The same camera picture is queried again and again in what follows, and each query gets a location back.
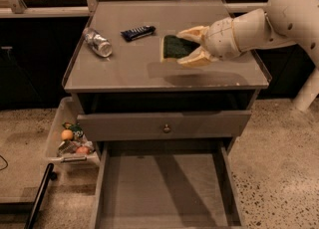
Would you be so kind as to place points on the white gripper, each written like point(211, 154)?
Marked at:
point(219, 39)

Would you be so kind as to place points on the green yellow sponge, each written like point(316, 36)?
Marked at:
point(173, 48)

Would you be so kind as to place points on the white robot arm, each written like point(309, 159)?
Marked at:
point(280, 24)

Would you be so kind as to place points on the grey top drawer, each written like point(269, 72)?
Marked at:
point(99, 127)

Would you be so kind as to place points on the grey drawer cabinet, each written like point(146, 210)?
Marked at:
point(134, 79)

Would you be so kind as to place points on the round metal drawer knob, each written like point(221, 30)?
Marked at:
point(166, 128)

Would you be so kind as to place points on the grey open middle drawer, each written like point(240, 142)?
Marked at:
point(166, 184)

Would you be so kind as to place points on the dark blue snack bar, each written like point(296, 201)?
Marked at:
point(138, 32)

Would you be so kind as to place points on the crushed clear plastic bottle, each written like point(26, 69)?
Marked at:
point(99, 44)

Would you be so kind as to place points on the green snack bag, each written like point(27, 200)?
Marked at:
point(75, 128)

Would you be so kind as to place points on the red apple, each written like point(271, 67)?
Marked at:
point(83, 150)

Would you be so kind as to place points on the orange fruit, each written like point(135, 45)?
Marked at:
point(66, 134)

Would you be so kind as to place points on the clear plastic storage bin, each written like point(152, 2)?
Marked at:
point(66, 112)

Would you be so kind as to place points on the silver snack packet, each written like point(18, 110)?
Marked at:
point(67, 146)

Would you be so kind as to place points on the black bar foreground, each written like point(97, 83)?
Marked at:
point(49, 174)

